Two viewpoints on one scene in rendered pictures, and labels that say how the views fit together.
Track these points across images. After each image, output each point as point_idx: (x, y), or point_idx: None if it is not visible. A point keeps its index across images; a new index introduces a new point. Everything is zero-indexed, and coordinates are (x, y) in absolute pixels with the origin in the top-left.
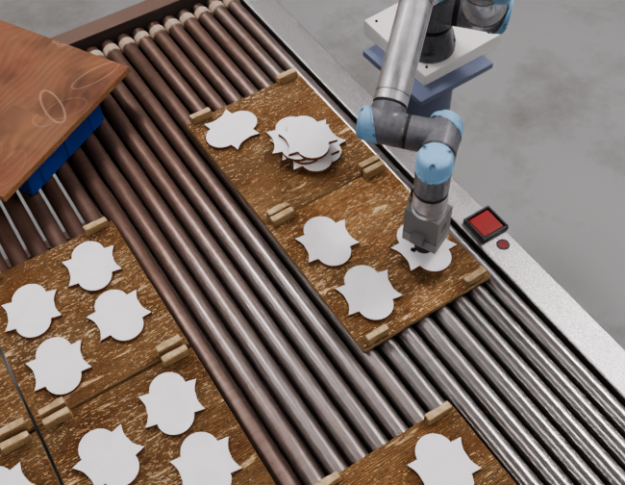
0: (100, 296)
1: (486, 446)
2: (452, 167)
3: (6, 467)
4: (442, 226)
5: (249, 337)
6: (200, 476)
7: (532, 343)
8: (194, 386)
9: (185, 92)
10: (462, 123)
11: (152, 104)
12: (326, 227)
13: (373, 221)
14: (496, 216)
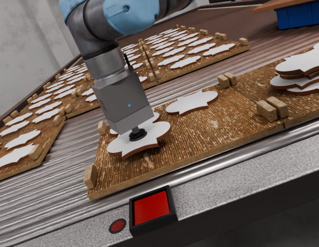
0: (198, 56)
1: (1, 174)
2: (64, 14)
3: (142, 66)
4: (99, 100)
5: (149, 96)
6: None
7: (13, 221)
8: None
9: None
10: (116, 0)
11: None
12: (203, 99)
13: (199, 122)
14: (152, 219)
